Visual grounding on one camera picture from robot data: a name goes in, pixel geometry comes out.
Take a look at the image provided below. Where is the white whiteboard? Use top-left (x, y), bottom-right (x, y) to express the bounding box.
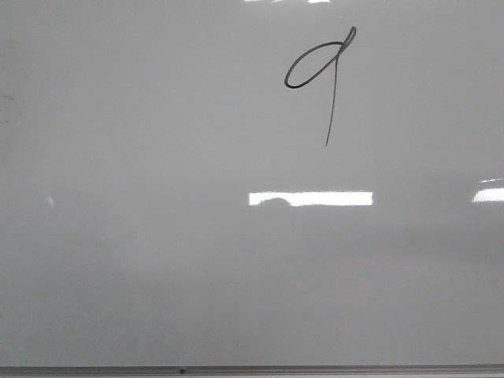
top-left (1, 1), bottom-right (503, 366)

